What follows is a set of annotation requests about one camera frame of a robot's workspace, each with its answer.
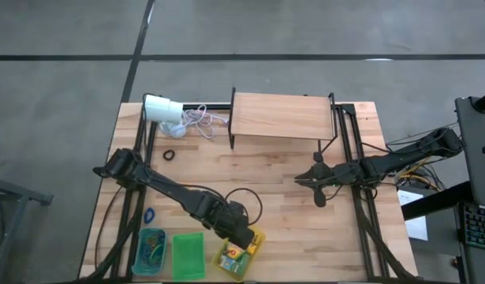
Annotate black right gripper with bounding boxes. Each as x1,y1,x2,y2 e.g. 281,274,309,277
295,151,338,209

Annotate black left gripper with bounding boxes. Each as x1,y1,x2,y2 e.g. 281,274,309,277
205,200,256,251

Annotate yellow translucent plastic bin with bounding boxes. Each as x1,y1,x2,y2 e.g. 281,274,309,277
211,225,267,283

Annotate green plastic basket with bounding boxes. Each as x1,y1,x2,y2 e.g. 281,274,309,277
171,231,207,282

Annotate green rubber band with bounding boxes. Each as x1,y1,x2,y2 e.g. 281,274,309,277
147,235,166,263

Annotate blue rubber band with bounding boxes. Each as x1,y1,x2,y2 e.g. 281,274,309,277
137,232,156,260

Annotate teal plastic bin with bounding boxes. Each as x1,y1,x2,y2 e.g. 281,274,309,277
131,227,169,277

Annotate wooden shelf riser black legs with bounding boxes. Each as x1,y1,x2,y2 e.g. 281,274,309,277
228,86,340,155

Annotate white paper sheet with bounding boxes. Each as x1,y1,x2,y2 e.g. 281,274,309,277
397,189,429,241

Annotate black backlit keyboard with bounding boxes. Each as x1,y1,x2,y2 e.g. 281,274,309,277
462,203,485,252

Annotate grey metal stand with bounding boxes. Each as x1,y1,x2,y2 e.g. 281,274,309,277
0,172,54,284

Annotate black camera cable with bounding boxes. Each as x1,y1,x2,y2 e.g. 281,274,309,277
224,187,264,226

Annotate black aluminium rig frame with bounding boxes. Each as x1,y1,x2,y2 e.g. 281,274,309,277
78,103,420,283

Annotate yellow and black cable bundle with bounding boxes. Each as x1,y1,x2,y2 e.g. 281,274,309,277
386,133,464,194

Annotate white cable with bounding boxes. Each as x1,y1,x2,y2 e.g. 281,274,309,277
181,103,230,141

